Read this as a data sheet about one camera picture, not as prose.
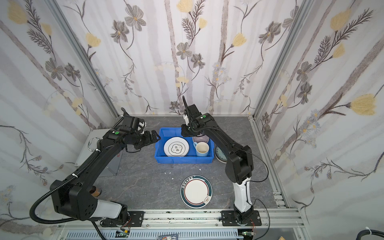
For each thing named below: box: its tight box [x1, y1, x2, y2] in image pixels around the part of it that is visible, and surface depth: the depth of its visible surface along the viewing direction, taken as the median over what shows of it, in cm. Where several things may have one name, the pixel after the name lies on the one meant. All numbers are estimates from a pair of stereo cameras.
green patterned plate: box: [214, 146, 228, 164], surface depth 97 cm
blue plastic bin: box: [155, 127, 215, 164], surface depth 96 cm
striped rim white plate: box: [180, 174, 213, 209], surface depth 84 cm
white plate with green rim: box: [163, 136, 190, 157], surface depth 103 cm
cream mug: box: [193, 141, 210, 157], surface depth 92 cm
